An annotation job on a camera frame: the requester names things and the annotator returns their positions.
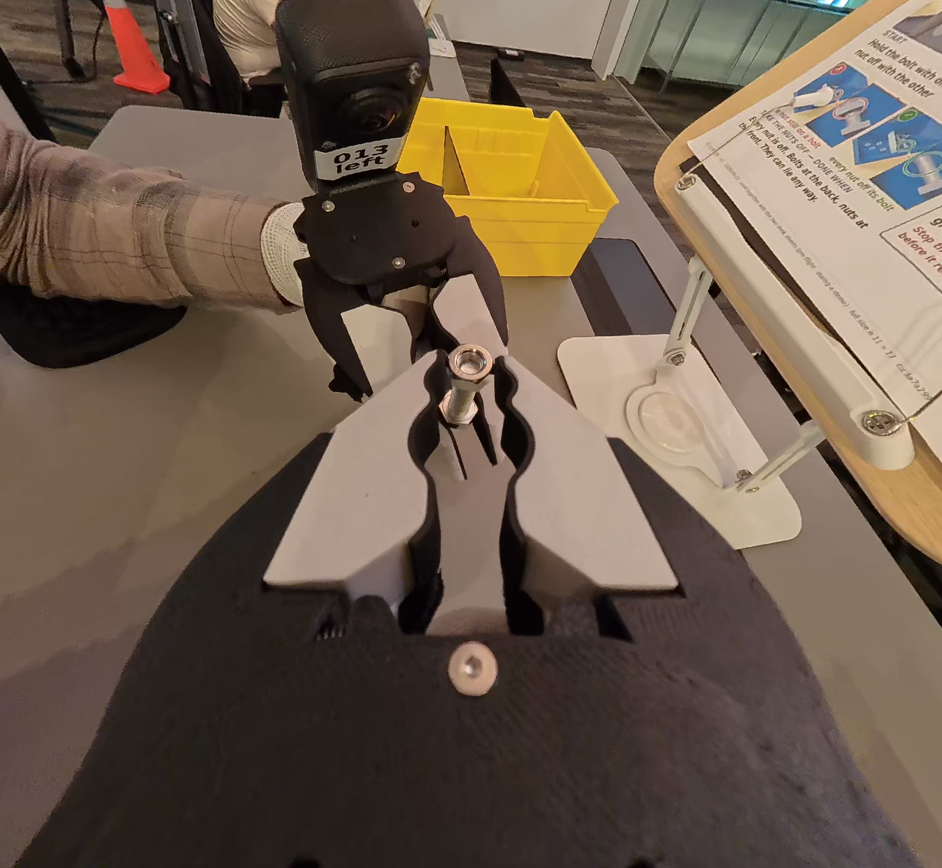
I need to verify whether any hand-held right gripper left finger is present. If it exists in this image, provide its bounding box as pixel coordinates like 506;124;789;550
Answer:
262;352;451;637

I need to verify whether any printed instruction sheet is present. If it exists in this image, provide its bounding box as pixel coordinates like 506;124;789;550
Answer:
688;0;942;409

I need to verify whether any black padded wrist rest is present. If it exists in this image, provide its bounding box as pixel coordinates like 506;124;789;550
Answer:
0;277;188;371

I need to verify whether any yellow plastic bin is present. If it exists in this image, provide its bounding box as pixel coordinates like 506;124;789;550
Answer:
396;97;621;277

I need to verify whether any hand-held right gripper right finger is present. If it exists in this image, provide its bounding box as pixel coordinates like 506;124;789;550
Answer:
494;352;681;637

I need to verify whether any black backing sheet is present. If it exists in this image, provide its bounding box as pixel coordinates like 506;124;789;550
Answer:
680;156;886;405

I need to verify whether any person's left hand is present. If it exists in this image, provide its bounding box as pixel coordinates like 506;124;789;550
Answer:
260;200;311;310

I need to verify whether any framed sign panel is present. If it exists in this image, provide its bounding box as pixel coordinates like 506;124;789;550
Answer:
141;0;202;78

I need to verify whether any person's left forearm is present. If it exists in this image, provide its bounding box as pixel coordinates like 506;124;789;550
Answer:
0;124;284;310

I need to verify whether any black office chair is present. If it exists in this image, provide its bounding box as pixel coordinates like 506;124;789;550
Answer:
151;0;247;115

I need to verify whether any silver hex nut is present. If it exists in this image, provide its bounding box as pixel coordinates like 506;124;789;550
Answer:
445;344;491;388

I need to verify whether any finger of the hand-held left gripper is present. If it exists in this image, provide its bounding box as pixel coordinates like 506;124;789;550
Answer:
341;296;425;397
422;272;511;369

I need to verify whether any orange traffic cone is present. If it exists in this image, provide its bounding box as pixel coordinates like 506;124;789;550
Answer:
83;0;172;91

